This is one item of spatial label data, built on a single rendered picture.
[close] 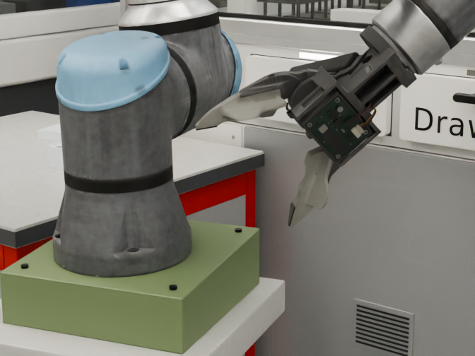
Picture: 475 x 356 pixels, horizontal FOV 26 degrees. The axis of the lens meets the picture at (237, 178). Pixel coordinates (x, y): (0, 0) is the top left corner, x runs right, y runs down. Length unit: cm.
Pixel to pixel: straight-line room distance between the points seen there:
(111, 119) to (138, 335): 22
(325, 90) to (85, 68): 24
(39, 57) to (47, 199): 84
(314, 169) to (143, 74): 20
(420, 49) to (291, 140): 85
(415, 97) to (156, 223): 71
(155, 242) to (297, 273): 86
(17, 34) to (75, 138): 128
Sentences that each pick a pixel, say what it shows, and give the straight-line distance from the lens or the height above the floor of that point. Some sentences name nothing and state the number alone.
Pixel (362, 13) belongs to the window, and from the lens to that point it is 175.
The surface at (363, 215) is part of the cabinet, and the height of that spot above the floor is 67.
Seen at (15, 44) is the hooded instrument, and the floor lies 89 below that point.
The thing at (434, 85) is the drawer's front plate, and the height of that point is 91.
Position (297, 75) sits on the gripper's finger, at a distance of 105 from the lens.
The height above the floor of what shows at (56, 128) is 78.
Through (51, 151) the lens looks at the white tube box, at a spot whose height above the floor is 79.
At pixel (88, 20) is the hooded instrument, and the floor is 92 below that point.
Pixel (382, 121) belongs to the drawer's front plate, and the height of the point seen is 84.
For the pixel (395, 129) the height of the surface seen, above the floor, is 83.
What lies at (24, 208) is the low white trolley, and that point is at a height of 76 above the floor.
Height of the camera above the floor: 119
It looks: 15 degrees down
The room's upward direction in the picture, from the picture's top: straight up
